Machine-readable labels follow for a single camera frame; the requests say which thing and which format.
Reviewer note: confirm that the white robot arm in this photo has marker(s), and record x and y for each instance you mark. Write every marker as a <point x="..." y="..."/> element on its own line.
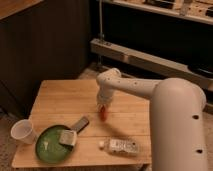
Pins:
<point x="175" y="114"/>

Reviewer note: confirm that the grey metal shelf frame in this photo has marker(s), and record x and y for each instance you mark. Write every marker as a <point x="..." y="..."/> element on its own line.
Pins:
<point x="163" y="45"/>

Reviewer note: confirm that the grey sponge block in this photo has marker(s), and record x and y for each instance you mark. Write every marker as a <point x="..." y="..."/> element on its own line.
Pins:
<point x="68" y="137"/>

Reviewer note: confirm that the dark wooden cabinet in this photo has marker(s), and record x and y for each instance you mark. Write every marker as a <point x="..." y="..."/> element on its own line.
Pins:
<point x="48" y="41"/>

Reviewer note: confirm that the green frying pan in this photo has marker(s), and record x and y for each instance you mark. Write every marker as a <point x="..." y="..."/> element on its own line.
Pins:
<point x="49" y="150"/>

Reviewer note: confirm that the wooden table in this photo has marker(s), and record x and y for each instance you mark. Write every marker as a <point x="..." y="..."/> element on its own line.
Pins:
<point x="66" y="101"/>

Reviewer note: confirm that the clear plastic water bottle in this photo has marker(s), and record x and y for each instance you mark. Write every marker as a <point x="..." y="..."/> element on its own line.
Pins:
<point x="115" y="146"/>

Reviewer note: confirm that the clear plastic cup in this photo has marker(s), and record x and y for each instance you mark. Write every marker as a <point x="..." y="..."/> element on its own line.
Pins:
<point x="23" y="131"/>

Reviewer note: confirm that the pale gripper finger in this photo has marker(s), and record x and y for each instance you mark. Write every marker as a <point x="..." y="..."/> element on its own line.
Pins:
<point x="108" y="106"/>
<point x="100" y="108"/>

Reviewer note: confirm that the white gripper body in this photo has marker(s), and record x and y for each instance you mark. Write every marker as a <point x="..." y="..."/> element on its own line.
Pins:
<point x="104" y="96"/>

